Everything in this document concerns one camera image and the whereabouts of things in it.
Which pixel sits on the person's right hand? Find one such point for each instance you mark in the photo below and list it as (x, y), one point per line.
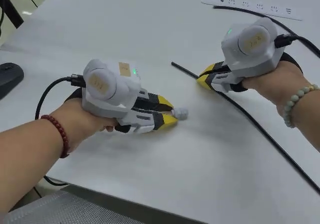
(277, 83)

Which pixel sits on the white power strip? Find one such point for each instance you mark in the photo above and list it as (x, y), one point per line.
(250, 6)

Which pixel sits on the black stand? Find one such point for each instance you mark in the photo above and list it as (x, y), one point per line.
(11, 11)

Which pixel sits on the black computer mouse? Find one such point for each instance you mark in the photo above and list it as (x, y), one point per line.
(10, 80)

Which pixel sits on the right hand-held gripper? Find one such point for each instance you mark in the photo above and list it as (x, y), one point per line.
(250, 48)

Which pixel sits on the person's right forearm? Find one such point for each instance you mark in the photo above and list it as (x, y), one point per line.
(307, 113)

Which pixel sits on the person's left forearm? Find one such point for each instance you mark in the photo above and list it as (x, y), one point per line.
(27, 159)

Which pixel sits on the person's left hand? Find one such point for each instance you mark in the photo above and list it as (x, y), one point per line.
(80, 121)

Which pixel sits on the white table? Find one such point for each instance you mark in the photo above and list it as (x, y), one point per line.
(150, 33)

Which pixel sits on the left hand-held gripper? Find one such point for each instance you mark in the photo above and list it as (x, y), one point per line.
(110, 83)

